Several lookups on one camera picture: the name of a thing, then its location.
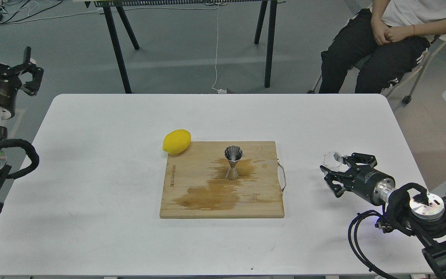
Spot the yellow lemon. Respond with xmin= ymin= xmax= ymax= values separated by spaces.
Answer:
xmin=162 ymin=129 xmax=191 ymax=155

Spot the wooden cutting board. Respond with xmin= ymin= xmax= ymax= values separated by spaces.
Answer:
xmin=160 ymin=141 xmax=285 ymax=219

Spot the seated person in white shirt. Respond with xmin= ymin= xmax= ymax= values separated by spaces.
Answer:
xmin=318 ymin=0 xmax=446 ymax=94

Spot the black-legged background table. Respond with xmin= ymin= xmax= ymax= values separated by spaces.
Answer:
xmin=32 ymin=0 xmax=286 ymax=94

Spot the clear glass cup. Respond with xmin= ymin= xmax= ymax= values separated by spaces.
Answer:
xmin=322 ymin=151 xmax=344 ymax=170

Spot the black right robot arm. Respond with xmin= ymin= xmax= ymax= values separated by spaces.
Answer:
xmin=320 ymin=152 xmax=446 ymax=279

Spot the white hanging cable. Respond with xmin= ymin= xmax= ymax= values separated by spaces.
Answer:
xmin=211 ymin=6 xmax=227 ymax=94

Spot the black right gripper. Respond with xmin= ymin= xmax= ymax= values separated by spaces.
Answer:
xmin=320 ymin=153 xmax=396 ymax=205

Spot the steel jigger measuring cup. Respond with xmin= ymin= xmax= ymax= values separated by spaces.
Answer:
xmin=224 ymin=145 xmax=243 ymax=180

